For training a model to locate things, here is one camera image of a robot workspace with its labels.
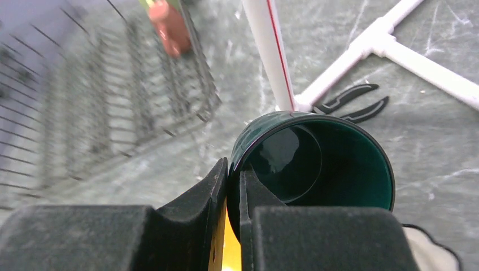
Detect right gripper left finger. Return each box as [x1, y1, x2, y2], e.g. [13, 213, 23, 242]
[1, 158, 228, 270]

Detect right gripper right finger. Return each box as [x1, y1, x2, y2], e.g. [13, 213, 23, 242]
[239, 170, 419, 270]

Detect dark green mug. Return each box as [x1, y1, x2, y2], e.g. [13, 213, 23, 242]
[227, 111, 395, 237]

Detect grey wire dish rack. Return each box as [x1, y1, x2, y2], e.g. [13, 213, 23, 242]
[1, 1, 220, 211]

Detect small red-brown mug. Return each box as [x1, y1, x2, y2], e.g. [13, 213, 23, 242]
[147, 1, 191, 58]

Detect light green mug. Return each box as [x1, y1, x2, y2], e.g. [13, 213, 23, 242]
[138, 0, 180, 10]

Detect yellow polka dot plate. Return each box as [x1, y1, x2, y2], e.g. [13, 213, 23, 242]
[208, 200, 242, 271]

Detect floral scalloped small plate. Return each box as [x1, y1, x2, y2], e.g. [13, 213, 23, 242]
[403, 224, 463, 271]

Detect black handled pliers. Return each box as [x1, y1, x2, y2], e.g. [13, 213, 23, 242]
[312, 83, 391, 124]

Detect white PVC pipe frame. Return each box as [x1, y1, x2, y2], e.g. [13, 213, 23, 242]
[241, 0, 479, 113]

